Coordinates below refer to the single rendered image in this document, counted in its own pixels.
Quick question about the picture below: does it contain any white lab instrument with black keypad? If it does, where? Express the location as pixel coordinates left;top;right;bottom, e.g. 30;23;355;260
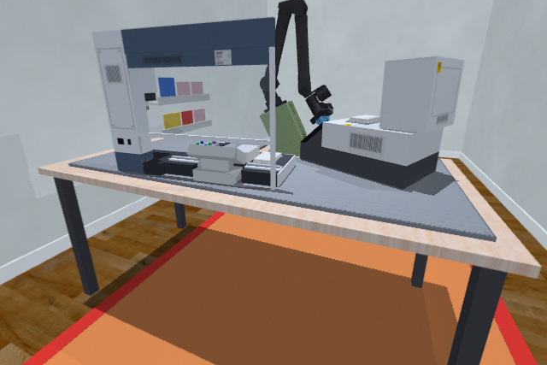
300;56;464;189

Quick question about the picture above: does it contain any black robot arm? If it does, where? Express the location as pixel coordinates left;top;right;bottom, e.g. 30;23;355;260
275;0;333;115

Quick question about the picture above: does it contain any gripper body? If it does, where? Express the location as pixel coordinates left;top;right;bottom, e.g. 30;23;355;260
310;103;332;125

